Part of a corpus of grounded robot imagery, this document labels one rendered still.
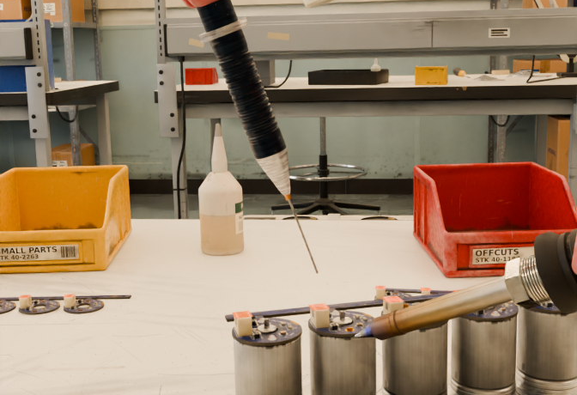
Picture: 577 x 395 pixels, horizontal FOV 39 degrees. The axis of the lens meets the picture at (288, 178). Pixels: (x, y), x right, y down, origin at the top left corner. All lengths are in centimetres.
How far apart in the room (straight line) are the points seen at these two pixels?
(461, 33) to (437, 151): 222
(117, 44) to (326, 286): 441
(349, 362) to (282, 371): 2
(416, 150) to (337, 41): 224
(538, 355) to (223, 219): 34
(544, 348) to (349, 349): 8
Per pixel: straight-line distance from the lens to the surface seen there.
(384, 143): 470
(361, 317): 30
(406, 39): 254
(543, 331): 32
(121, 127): 494
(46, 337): 49
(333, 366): 29
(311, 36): 255
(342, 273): 57
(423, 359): 30
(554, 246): 25
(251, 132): 26
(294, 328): 29
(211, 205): 62
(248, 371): 29
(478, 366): 32
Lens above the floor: 91
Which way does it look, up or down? 10 degrees down
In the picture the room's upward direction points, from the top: 1 degrees counter-clockwise
